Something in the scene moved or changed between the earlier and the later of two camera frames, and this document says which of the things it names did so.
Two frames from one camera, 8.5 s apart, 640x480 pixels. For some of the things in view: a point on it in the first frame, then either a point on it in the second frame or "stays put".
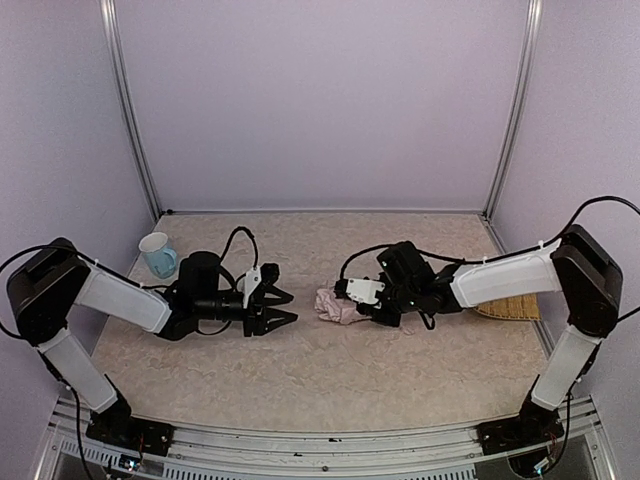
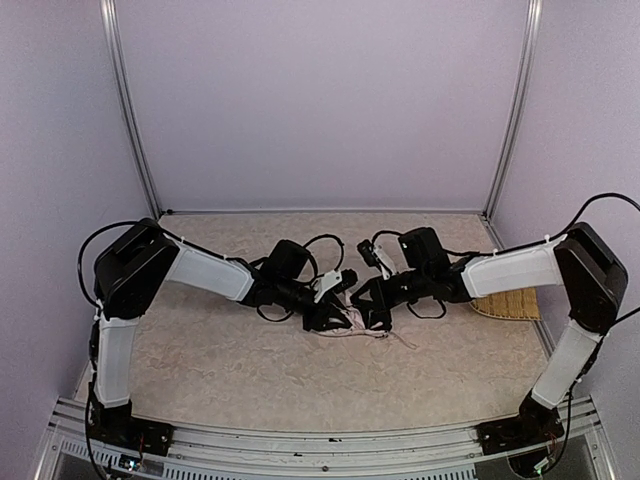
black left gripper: (252, 312) -> (316, 312)
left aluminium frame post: (112, 30) stays put
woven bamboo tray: (521, 307) stays put
